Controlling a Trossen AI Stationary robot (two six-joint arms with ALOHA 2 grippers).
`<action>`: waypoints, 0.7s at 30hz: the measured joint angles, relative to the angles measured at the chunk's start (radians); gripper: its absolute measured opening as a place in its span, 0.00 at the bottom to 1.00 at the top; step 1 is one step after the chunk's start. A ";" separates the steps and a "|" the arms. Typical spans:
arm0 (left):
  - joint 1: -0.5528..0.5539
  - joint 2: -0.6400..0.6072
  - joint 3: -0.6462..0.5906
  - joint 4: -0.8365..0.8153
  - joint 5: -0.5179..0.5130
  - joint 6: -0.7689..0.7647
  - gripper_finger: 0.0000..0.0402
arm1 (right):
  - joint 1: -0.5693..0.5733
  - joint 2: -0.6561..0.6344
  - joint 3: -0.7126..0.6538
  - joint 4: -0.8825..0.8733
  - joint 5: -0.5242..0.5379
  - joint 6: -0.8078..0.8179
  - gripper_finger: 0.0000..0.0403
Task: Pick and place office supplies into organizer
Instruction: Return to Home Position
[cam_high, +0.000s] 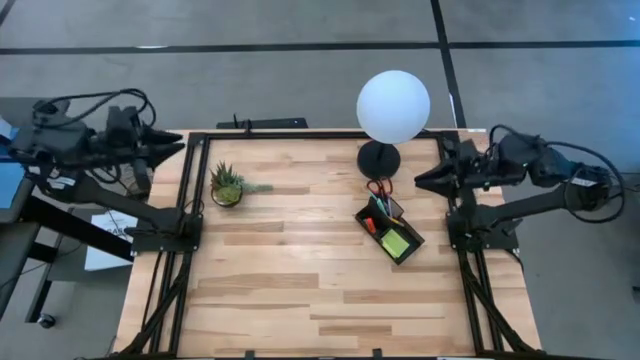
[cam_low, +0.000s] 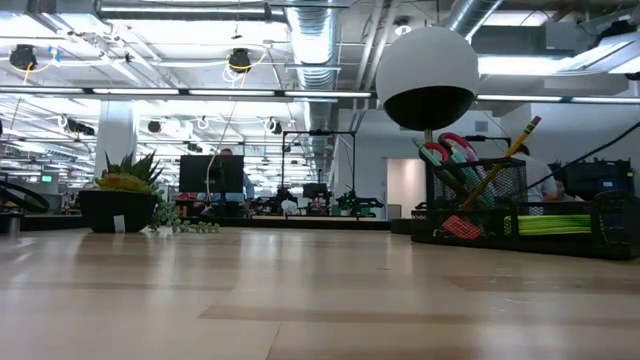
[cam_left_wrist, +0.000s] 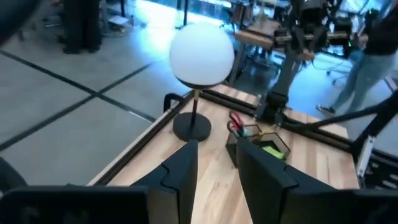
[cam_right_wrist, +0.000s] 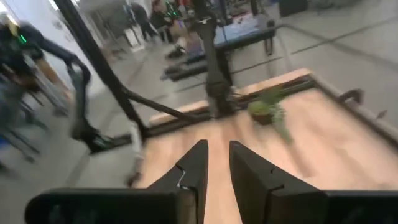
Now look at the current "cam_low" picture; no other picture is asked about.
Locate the mint green striped pencil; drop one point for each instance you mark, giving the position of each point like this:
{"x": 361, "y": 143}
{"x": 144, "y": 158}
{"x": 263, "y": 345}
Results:
{"x": 425, "y": 150}

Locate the orange eraser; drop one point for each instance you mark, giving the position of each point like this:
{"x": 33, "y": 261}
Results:
{"x": 460, "y": 227}

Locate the yellow pencil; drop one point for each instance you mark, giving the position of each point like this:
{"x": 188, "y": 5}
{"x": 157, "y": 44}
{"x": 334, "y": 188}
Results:
{"x": 520, "y": 142}

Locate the green sticky note pad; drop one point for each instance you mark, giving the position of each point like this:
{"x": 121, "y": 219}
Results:
{"x": 550, "y": 224}

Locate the black background robot arm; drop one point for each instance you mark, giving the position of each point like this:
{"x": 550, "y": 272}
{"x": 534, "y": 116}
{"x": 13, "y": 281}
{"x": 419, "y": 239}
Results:
{"x": 282, "y": 195}
{"x": 360, "y": 202}

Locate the black mesh desk organizer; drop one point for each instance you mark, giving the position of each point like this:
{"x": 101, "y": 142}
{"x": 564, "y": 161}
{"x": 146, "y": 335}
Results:
{"x": 615, "y": 225}

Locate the small black monitor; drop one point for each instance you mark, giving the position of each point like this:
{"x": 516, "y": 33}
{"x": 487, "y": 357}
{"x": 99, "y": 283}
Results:
{"x": 315, "y": 191}

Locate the small white round lamp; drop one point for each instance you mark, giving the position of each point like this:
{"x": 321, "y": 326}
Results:
{"x": 290, "y": 207}

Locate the person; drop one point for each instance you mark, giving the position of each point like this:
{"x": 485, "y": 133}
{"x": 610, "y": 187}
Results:
{"x": 537, "y": 172}
{"x": 250, "y": 187}
{"x": 560, "y": 187}

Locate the large black monitor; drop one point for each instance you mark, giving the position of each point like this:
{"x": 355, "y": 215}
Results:
{"x": 210, "y": 174}

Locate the black ceiling device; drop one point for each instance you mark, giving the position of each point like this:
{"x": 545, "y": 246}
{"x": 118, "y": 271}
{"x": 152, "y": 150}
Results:
{"x": 22, "y": 57}
{"x": 240, "y": 61}

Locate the white globe table lamp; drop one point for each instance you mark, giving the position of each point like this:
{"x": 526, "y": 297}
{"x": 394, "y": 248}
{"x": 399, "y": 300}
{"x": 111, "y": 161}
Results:
{"x": 425, "y": 60}

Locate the succulent plant in black pot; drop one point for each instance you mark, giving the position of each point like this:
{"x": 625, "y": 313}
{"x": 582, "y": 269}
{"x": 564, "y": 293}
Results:
{"x": 117, "y": 212}

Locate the blue storage crates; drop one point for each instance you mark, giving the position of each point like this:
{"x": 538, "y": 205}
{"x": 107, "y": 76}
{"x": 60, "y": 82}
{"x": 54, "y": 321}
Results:
{"x": 600, "y": 177}

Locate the black curved hoop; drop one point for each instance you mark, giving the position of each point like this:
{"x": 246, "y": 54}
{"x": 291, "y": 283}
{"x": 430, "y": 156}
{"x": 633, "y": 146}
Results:
{"x": 25, "y": 195}

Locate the silver metal cylinder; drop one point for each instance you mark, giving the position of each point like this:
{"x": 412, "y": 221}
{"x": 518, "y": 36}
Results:
{"x": 14, "y": 225}

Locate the black background gantry frame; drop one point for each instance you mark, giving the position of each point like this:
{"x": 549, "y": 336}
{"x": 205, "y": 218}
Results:
{"x": 320, "y": 133}
{"x": 487, "y": 137}

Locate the black aluminium table frame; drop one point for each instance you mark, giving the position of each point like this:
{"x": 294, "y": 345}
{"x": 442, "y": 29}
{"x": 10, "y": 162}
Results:
{"x": 300, "y": 223}

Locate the green wall sign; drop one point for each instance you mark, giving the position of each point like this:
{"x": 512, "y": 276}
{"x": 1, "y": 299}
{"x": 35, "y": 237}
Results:
{"x": 47, "y": 178}

